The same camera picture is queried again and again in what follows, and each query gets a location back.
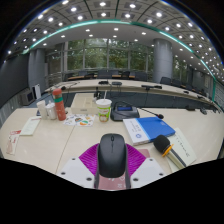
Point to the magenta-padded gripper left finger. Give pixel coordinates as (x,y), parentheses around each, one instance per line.
(77,170)

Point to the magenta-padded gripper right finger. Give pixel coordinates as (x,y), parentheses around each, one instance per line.
(146,170)

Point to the black computer mouse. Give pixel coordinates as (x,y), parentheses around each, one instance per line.
(112,156)

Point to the pink printed mouse pad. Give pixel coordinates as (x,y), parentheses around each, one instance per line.
(113,184)

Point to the handheld microphone with black foam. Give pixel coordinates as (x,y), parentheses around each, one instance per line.
(162,144)

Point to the blue and white book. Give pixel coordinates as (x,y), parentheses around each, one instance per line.
(150,128)

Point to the white handwritten paper sheet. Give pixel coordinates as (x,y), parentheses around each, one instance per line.
(185,146)

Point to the colourful sticker sheet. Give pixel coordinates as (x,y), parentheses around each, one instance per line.
(80,120)

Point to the black gooseneck desk microphone console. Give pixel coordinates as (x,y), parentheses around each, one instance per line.
(124,113)

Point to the printed paper cup with straw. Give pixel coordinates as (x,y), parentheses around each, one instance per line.
(104,111)

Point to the white paper leaflet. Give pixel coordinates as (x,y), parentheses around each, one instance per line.
(30,125)

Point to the orange bottle with green band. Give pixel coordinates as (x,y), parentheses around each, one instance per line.
(60,106)

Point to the white cardboard box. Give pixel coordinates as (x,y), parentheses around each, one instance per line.
(83,104)

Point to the stack of white paper cups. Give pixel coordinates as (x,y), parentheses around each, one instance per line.
(42,110)

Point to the red and white leaflet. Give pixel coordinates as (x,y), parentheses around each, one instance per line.
(13,141)

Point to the grey monitor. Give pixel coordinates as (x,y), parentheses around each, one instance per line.
(28,96)

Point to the dark office chairs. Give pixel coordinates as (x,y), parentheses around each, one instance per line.
(140,76)

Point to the ceiling lights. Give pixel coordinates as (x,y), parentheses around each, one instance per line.
(115,29)

